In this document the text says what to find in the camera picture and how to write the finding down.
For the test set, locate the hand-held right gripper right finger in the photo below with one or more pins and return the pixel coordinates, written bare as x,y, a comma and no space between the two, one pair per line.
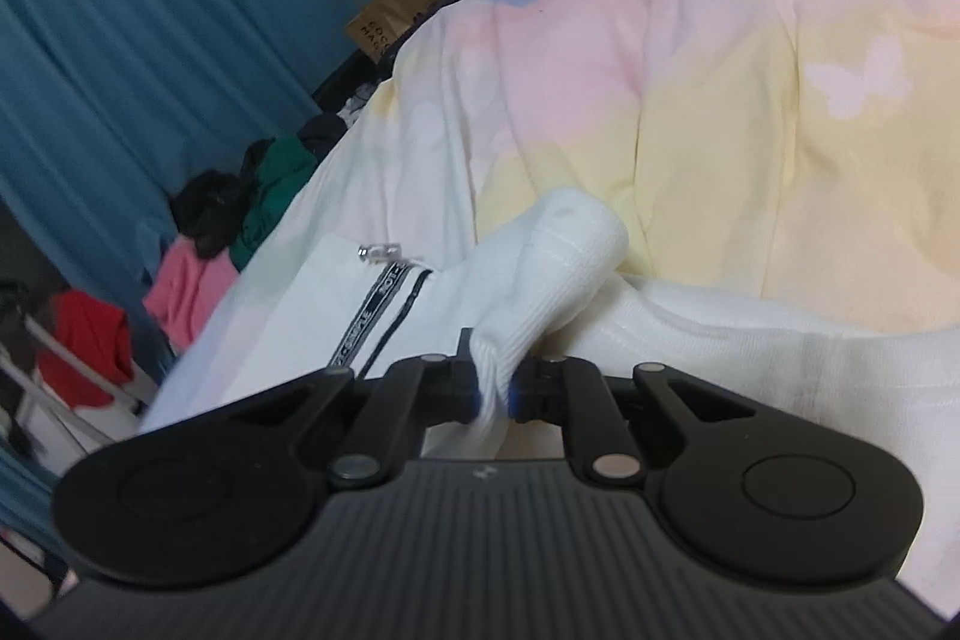
520,398

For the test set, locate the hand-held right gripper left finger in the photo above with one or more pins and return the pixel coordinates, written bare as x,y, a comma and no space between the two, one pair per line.
466,398

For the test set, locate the pastel tie-dye hoodie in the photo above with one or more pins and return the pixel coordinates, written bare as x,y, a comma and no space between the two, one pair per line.
675,85

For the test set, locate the green garment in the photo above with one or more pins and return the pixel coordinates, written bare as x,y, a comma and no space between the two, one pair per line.
281,175

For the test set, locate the pink garment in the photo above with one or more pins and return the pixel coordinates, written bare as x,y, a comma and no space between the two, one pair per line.
187,295

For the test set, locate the dark navy garment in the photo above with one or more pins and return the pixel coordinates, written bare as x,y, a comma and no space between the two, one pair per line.
322,132

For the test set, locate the black garment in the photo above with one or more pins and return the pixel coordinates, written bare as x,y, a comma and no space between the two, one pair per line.
210,205

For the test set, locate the red garment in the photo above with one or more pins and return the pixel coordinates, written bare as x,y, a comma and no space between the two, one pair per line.
82,340

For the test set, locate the brown paper bag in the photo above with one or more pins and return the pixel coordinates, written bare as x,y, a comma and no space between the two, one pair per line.
394,14

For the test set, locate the white drying rack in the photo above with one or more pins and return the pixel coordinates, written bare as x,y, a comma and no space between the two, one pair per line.
75,411

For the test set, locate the blue curtain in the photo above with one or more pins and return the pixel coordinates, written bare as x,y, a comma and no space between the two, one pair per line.
150,10

